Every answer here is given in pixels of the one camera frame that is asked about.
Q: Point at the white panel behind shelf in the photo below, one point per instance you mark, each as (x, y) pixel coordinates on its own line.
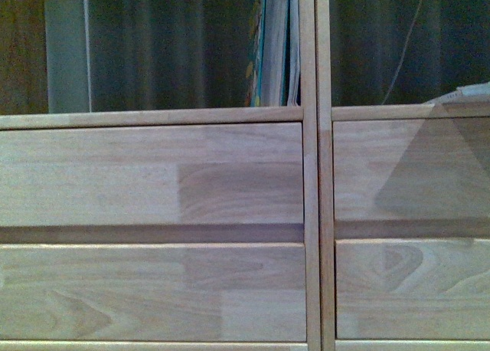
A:
(68, 56)

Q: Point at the wooden shelf cabinet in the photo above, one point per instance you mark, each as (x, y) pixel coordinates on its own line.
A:
(305, 233)
(333, 230)

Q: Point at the dark blue curtain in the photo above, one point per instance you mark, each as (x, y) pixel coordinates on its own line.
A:
(164, 54)

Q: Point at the white paper on right shelf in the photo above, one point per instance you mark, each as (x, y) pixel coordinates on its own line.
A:
(473, 93)

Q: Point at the lower right wooden drawer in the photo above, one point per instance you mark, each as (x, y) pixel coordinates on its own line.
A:
(412, 289)

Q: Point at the left wooden shelf cabinet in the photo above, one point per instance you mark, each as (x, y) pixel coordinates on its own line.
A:
(305, 233)

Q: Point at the upper left wooden drawer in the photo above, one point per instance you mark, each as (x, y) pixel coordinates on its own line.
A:
(153, 175)

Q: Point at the lower left wooden drawer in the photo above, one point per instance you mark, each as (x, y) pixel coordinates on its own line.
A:
(154, 292)

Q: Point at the upper right wooden drawer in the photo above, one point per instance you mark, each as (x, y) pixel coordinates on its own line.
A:
(423, 169)

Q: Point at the right wooden shelf cabinet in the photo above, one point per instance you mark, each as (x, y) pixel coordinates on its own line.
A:
(333, 230)

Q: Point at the teal colourful cover book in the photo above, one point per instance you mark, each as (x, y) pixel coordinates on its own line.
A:
(266, 68)

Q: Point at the wooden drawer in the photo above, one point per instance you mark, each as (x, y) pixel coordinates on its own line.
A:
(153, 175)
(412, 289)
(154, 292)
(423, 169)

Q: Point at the white thin book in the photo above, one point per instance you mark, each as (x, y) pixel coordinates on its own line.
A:
(294, 54)

